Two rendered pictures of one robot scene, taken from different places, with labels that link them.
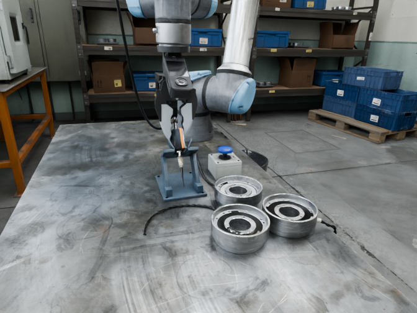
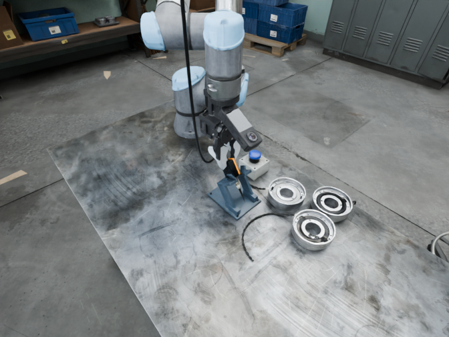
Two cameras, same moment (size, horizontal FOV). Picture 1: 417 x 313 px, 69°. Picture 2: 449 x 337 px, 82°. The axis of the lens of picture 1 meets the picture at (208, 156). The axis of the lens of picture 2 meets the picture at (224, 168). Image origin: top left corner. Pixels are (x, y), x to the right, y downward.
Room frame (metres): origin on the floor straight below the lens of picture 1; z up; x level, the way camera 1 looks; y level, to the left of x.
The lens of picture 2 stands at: (0.21, 0.30, 1.39)
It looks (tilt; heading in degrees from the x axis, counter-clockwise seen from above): 43 degrees down; 336
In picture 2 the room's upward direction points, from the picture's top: straight up
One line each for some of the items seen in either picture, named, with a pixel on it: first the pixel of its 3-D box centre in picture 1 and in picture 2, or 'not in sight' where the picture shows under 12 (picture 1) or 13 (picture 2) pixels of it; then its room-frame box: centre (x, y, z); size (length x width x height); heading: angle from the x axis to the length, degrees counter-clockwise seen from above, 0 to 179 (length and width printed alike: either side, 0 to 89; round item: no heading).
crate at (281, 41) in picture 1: (266, 39); not in sight; (4.59, -0.77, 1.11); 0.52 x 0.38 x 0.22; 107
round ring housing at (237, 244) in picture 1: (239, 228); (312, 230); (0.46, -0.06, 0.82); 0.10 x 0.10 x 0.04
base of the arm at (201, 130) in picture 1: (193, 122); (192, 116); (1.06, 0.06, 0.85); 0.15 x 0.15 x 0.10
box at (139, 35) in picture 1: (148, 29); not in sight; (4.08, 0.79, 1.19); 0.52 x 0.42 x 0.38; 107
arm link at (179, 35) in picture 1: (172, 35); (222, 85); (0.70, 0.09, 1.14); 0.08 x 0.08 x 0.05
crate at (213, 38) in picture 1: (199, 37); not in sight; (4.30, 0.16, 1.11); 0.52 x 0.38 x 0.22; 107
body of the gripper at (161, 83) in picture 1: (173, 73); (221, 115); (0.71, 0.09, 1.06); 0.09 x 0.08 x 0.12; 19
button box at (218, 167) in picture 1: (223, 164); (252, 164); (0.75, -0.04, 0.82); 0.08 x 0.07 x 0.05; 17
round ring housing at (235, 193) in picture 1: (237, 193); (286, 194); (0.59, -0.07, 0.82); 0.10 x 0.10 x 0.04
